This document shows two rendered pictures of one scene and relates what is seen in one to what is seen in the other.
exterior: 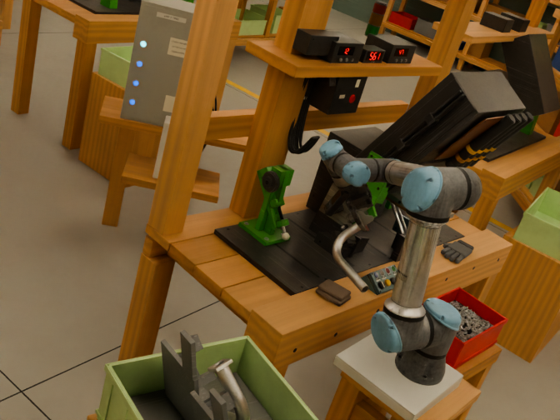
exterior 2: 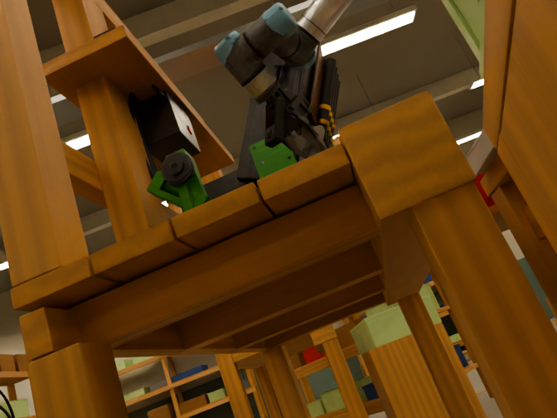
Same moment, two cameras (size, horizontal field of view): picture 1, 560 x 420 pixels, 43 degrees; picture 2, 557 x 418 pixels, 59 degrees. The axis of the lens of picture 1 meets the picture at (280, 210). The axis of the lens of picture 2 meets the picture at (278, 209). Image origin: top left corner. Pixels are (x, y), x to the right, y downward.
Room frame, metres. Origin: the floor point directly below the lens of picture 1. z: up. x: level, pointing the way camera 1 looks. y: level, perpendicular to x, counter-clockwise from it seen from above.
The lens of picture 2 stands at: (1.34, 0.44, 0.60)
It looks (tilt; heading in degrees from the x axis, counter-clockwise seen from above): 19 degrees up; 328
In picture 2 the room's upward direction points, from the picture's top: 22 degrees counter-clockwise
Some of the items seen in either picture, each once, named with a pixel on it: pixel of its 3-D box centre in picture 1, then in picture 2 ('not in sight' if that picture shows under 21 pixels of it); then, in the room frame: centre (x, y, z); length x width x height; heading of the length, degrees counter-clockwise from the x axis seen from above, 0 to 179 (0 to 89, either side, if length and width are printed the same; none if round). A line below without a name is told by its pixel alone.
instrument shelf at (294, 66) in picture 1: (352, 59); (159, 126); (2.70, -0.10, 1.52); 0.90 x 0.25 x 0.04; 142
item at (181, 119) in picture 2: (337, 88); (167, 129); (2.59, -0.07, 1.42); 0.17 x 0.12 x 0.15; 142
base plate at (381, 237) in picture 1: (351, 234); not in sight; (2.54, -0.30, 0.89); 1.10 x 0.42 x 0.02; 142
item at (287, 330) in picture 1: (400, 287); (397, 250); (2.37, -0.52, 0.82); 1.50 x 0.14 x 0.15; 142
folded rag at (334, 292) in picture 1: (333, 292); not in sight; (2.04, -0.25, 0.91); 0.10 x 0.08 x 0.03; 63
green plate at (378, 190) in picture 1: (375, 182); (278, 168); (2.45, -0.30, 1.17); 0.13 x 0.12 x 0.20; 142
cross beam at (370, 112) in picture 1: (310, 117); (153, 215); (2.77, -0.01, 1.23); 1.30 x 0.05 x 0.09; 142
